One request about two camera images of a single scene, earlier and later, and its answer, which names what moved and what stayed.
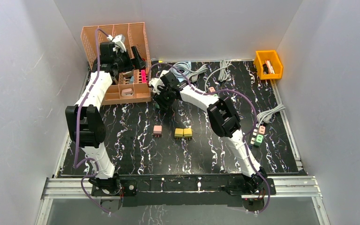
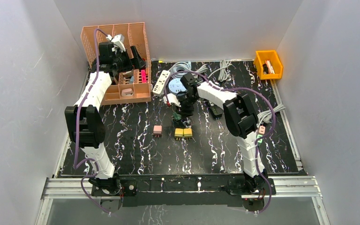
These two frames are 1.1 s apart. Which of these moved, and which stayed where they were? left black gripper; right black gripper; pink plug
Moved: right black gripper
Stayed: pink plug; left black gripper
